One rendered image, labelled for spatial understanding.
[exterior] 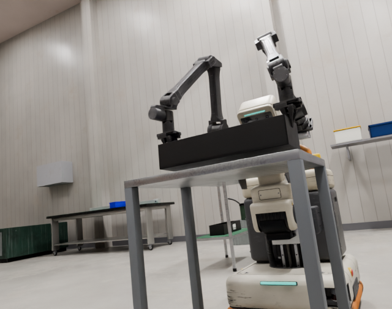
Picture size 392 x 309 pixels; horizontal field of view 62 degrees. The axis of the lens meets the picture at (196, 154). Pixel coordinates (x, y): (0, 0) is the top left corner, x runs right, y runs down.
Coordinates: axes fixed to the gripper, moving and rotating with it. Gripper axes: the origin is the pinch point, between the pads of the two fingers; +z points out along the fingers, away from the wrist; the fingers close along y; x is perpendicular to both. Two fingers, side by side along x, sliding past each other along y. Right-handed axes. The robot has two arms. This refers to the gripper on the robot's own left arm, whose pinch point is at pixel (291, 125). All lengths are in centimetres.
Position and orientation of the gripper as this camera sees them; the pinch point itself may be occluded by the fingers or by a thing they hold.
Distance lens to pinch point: 130.7
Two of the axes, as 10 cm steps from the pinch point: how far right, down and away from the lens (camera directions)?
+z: 1.0, 9.8, -1.9
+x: 5.2, 1.1, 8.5
